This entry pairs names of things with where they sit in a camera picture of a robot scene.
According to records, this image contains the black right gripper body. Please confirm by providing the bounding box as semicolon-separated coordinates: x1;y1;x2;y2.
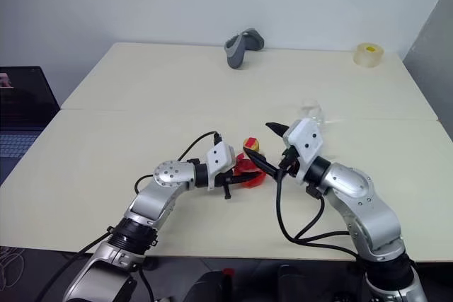
277;144;302;180

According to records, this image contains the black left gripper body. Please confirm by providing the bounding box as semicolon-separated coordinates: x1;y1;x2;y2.
214;170;237;202

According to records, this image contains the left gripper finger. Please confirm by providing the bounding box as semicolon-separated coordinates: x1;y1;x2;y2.
232;170;263;184

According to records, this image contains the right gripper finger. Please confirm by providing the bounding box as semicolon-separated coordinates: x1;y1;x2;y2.
243;147;285;180
265;122;292;139

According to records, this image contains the red and yellow toy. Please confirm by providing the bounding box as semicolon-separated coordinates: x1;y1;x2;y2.
231;137;267;190

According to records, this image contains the clear plastic cup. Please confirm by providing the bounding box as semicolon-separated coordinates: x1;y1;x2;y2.
298;99;351;130

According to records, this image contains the dark rounded shape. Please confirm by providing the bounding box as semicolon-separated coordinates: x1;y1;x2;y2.
183;269;235;302
277;264;321;302

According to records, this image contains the clear tape roll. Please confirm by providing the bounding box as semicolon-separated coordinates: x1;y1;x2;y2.
352;42;385;69

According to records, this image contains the dark open laptop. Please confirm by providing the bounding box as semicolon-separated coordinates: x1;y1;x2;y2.
0;65;62;187

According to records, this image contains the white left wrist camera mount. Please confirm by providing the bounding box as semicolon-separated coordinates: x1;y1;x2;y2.
205;141;238;193

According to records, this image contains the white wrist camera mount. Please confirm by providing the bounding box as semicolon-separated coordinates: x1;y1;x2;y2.
282;117;325;187
205;141;238;193

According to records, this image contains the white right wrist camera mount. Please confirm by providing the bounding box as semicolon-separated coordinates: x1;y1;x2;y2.
282;117;325;187

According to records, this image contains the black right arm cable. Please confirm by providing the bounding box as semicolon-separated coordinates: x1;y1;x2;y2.
275;170;360;257

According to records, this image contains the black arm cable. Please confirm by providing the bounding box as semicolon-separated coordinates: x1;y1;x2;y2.
275;170;360;257
134;131;224;194

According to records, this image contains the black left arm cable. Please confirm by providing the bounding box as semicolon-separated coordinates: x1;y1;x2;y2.
134;131;224;194

